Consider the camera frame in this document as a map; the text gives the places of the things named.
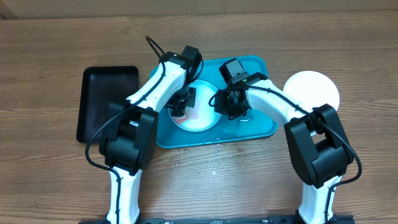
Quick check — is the light blue plate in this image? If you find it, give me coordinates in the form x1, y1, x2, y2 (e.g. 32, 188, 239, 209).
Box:
169, 80, 221, 132

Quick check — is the pink green sponge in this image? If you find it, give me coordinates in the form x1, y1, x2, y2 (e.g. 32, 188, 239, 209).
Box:
172, 107, 199, 123

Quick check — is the white plate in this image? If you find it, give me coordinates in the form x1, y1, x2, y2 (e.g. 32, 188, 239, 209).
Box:
283, 71, 340, 111

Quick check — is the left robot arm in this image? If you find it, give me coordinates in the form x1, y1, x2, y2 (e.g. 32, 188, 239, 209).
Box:
99, 45, 202, 223

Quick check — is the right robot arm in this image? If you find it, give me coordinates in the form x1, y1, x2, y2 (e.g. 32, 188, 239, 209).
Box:
209, 58, 354, 223

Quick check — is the teal plastic tray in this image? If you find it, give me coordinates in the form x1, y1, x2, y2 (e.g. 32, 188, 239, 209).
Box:
156, 58, 278, 149

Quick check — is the black plastic tray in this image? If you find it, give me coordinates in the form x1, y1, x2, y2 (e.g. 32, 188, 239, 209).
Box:
76, 65, 139, 143

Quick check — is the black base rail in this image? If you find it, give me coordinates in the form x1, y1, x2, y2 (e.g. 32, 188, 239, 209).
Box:
78, 215, 355, 224

